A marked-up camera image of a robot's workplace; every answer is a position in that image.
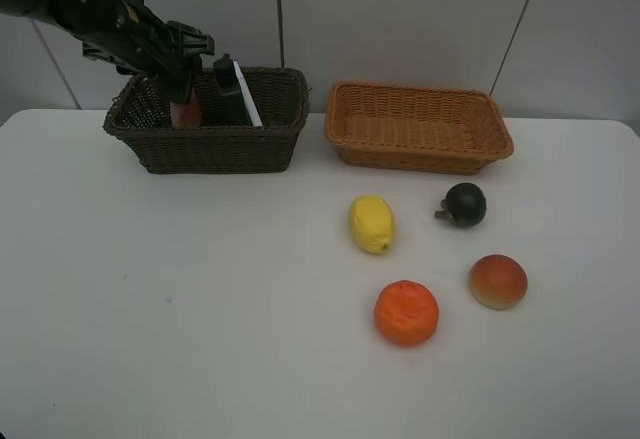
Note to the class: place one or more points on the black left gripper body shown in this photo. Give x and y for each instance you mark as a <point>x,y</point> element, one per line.
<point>126,35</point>

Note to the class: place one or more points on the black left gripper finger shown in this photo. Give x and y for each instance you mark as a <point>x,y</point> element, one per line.
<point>189,41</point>
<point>176,86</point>

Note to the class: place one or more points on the pink bottle white cap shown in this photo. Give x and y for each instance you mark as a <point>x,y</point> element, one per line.
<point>187,115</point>

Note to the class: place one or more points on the black bottle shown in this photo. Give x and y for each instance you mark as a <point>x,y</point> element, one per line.
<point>235,113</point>

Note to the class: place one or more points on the white marker red cap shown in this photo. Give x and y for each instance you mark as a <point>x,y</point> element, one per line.
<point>250,106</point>

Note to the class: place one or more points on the yellow lemon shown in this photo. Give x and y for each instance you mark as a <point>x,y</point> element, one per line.
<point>372,224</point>

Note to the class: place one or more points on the orange tangerine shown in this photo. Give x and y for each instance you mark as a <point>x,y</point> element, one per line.
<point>406,313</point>

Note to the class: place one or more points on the red orange peach half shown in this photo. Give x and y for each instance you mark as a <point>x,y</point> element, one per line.
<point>498,282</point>

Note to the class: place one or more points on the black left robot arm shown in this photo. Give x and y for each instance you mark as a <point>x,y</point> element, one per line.
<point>64,14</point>

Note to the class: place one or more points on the dark brown wicker basket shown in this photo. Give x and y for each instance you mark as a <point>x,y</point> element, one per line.
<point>142,121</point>

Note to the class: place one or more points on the orange wicker basket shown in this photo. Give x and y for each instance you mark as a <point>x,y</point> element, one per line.
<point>448,131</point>

